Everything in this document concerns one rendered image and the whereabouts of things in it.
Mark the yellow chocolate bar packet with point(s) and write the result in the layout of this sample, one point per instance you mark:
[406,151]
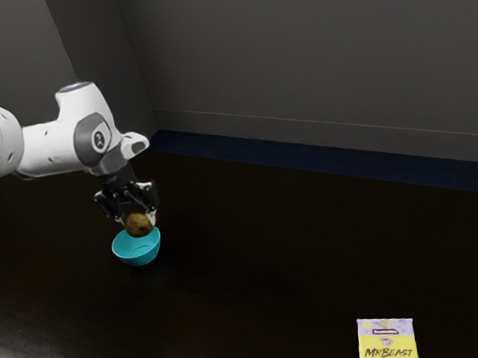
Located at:
[387,345]

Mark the brown-spotted green pear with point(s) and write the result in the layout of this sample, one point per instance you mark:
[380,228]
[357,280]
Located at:
[138,224]

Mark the teal bowl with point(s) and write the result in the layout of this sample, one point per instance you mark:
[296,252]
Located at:
[137,251]

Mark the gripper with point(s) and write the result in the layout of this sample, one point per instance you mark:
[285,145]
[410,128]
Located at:
[117,180]

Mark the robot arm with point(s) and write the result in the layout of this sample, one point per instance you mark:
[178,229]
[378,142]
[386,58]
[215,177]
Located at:
[59,138]

